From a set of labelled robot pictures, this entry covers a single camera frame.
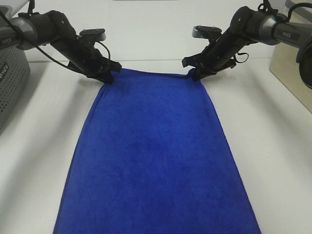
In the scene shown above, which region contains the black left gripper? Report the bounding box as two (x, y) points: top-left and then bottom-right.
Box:
(52, 38), (122, 84)

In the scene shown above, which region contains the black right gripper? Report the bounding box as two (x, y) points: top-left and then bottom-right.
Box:
(181, 31), (241, 81)

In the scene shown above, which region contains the blue microfibre towel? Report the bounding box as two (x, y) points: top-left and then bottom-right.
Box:
(53, 69), (260, 234)

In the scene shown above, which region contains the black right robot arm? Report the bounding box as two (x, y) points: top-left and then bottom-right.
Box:
(87, 0), (312, 86)

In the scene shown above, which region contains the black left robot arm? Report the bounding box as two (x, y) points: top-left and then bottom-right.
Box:
(0, 10), (122, 84)

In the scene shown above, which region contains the beige storage box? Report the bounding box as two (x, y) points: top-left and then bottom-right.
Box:
(269, 43), (312, 111)

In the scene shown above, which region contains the grey perforated plastic basket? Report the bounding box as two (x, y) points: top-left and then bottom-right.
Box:
(0, 44), (30, 128)

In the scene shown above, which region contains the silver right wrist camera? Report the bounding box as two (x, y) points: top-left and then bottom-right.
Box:
(192, 25), (222, 40)

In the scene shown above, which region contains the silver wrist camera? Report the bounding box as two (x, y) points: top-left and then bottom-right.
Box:
(192, 25), (222, 40)
(79, 28), (106, 42)

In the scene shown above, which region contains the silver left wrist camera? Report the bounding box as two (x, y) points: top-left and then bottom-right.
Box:
(79, 28), (106, 42)

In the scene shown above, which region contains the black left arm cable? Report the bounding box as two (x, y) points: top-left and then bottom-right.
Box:
(0, 0), (112, 70)

